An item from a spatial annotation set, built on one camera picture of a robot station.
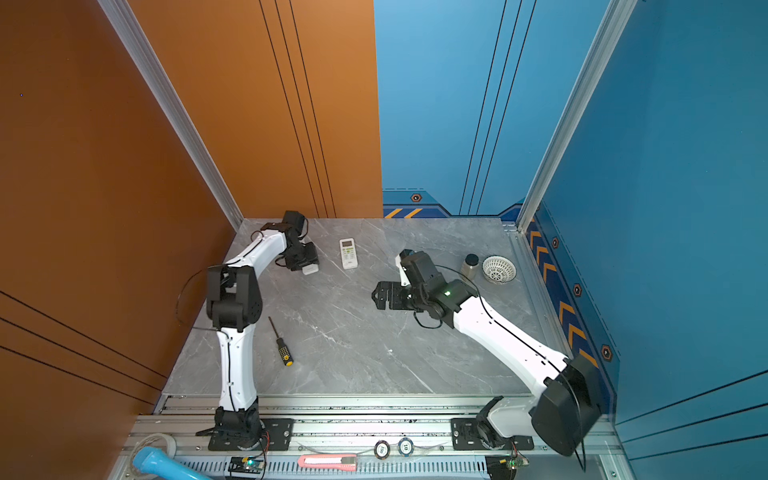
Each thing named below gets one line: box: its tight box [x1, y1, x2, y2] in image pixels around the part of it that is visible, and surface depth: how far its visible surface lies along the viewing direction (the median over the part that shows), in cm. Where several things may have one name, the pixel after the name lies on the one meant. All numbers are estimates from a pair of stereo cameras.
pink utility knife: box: [298, 454, 357, 471], surface depth 71 cm
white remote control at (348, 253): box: [339, 238, 358, 270], surface depth 111 cm
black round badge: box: [374, 440, 391, 460], surface depth 73 cm
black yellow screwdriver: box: [267, 316, 294, 367], surface depth 87 cm
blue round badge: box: [398, 437, 414, 457], surface depth 74 cm
